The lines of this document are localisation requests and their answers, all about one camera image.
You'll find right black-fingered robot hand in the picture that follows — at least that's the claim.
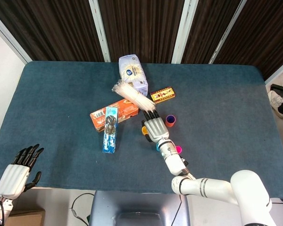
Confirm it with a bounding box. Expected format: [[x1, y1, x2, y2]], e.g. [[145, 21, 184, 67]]
[[141, 109, 170, 144]]

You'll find left black-fingered robot hand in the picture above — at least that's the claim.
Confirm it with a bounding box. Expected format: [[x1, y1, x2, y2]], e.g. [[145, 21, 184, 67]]
[[0, 144, 44, 200]]

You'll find red plastic cup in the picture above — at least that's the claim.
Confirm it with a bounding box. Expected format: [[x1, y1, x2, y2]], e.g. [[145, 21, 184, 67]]
[[165, 114, 177, 128]]

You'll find yellow red small box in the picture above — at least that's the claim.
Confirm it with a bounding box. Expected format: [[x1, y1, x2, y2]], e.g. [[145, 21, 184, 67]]
[[150, 86, 176, 105]]

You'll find long orange carton box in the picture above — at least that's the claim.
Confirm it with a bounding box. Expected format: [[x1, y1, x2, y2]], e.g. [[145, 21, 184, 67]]
[[89, 98, 139, 133]]

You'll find bagged white straws bundle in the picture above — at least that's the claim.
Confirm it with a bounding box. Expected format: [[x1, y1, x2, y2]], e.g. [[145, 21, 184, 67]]
[[111, 79, 157, 114]]

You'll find brown cardboard box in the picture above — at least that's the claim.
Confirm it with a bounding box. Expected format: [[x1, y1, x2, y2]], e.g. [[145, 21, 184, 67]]
[[0, 188, 46, 226]]

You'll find blue cookie package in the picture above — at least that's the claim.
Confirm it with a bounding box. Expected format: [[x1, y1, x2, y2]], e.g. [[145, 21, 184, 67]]
[[101, 106, 119, 154]]

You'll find white blue snack bag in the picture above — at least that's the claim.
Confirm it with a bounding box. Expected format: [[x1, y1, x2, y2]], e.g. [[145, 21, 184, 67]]
[[118, 54, 149, 97]]

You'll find grey robot torso base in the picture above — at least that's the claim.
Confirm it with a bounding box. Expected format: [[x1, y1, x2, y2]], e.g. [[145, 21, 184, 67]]
[[88, 190, 191, 226]]

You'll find dark blue table cloth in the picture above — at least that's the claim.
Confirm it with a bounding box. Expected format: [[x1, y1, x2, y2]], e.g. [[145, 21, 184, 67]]
[[0, 60, 283, 200]]

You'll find dark slatted partition panel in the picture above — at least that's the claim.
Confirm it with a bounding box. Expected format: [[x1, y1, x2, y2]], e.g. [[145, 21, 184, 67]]
[[181, 0, 241, 64], [0, 0, 105, 62], [214, 0, 283, 81], [98, 0, 187, 64]]

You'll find white sneaker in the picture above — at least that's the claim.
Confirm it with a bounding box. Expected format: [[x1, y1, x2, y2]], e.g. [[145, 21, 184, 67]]
[[267, 90, 283, 118]]

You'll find black flat floor object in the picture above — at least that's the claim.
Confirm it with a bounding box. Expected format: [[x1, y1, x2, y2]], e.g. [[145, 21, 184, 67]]
[[271, 83, 283, 95]]

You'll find black floor cable with plug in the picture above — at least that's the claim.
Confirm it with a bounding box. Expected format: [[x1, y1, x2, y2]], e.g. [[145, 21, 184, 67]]
[[70, 193, 95, 226]]

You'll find black cable of robot arm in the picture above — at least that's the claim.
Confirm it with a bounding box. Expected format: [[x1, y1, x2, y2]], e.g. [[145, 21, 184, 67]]
[[174, 194, 183, 226]]

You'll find white partition post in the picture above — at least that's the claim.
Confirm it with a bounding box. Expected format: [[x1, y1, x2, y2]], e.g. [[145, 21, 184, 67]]
[[208, 0, 248, 65], [88, 0, 112, 63], [0, 8, 33, 63], [171, 0, 199, 64]]

